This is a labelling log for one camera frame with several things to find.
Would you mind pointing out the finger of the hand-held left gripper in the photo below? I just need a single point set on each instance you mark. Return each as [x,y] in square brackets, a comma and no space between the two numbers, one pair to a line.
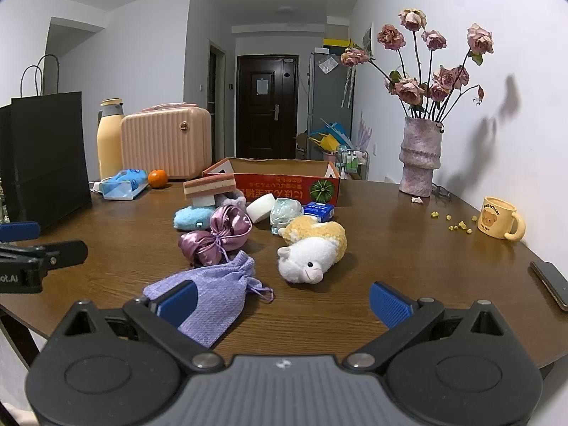
[20,230]
[66,252]

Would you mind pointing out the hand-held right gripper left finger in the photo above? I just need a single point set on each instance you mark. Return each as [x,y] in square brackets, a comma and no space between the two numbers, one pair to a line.
[179,304]

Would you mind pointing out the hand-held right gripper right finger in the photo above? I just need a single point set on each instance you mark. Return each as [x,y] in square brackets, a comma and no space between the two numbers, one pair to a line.
[390,306]

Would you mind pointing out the purple satin pouch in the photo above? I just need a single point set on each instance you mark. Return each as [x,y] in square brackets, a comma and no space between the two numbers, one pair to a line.
[222,235]

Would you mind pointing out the blue plush toy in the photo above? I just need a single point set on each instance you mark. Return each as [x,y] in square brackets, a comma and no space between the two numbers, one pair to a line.
[191,218]

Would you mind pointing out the yellow and white plush toy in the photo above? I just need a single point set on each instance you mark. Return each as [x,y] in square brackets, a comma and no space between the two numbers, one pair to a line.
[310,248]

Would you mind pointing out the pale purple fuzzy toy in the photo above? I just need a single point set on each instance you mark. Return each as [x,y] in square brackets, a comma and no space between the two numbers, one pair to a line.
[234,199]

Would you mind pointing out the pink layered sponge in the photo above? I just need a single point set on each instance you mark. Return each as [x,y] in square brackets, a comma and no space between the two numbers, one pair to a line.
[208,184]

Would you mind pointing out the orange cardboard box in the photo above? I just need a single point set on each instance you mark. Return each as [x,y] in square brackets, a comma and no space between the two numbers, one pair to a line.
[284,186]

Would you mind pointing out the black paper bag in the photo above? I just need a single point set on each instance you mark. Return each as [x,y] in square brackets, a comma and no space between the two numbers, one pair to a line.
[44,155]

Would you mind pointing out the blue tissue pack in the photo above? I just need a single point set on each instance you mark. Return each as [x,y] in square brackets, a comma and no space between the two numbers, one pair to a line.
[122,184]

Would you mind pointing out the white sponge block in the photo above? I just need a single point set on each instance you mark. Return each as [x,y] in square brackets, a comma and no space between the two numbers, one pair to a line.
[203,200]

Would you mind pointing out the fallen pink petal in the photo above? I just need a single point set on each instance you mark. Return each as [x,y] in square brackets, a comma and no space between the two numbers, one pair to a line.
[417,200]

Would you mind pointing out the yellow bottle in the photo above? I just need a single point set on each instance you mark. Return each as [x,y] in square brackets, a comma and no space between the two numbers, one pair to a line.
[108,151]

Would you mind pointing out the scattered yellow crumbs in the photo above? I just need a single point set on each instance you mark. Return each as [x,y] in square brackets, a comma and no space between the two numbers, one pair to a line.
[464,223]

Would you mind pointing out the orange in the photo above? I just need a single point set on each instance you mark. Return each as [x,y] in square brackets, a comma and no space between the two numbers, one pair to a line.
[157,179]

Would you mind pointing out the small blue box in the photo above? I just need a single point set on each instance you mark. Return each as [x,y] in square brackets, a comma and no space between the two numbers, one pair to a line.
[319,211]

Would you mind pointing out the eyeglasses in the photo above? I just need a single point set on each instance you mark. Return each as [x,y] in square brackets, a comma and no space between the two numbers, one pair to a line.
[441,193]

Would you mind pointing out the white round sponge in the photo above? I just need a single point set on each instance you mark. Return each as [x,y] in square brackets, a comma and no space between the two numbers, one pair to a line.
[261,207]

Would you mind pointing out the yellow bear mug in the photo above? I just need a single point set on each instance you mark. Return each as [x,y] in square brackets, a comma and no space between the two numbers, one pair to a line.
[495,219]

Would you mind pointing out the pale green mesh pouch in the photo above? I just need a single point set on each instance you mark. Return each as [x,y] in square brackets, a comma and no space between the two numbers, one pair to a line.
[285,213]

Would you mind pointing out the pink ribbed suitcase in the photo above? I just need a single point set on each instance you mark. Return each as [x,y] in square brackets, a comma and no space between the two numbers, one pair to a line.
[164,146]

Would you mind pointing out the purple ceramic vase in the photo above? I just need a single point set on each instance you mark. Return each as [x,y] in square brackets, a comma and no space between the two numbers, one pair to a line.
[419,155]

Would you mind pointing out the pink bucket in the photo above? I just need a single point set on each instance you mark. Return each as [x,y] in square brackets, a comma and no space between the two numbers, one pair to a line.
[330,156]

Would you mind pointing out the smartphone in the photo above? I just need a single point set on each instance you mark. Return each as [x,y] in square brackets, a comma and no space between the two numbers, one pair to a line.
[552,282]

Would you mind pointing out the purple wing decoration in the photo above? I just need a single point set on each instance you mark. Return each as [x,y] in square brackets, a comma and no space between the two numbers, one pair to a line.
[364,133]

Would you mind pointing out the pink cloth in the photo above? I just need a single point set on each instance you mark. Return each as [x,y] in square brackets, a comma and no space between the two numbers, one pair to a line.
[168,108]

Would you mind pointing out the blue and yellow bags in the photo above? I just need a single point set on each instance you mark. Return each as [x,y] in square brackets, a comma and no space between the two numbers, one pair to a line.
[328,137]

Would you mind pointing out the brown cardboard box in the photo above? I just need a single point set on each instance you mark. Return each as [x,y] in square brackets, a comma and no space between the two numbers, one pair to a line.
[302,144]

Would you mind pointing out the dark wooden door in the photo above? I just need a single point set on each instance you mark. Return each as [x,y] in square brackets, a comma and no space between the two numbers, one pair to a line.
[266,133]

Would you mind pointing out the grey refrigerator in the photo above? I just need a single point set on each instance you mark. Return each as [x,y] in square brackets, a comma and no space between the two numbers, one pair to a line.
[326,111]

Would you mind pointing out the bunch of dried pink roses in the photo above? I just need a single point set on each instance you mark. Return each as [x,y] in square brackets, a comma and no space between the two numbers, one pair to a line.
[410,88]

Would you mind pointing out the folded umbrella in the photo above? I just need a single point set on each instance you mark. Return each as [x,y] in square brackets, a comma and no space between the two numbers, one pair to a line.
[348,88]

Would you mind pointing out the paper sheet on door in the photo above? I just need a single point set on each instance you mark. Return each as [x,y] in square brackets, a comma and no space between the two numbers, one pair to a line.
[262,87]

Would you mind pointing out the clear plastic bag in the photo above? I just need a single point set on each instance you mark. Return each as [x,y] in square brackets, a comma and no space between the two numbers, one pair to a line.
[328,65]

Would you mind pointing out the yellow and black box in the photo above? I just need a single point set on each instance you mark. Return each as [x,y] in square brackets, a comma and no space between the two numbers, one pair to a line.
[336,42]

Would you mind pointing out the grey interior door frame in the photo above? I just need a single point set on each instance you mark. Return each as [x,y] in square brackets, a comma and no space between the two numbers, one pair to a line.
[217,97]

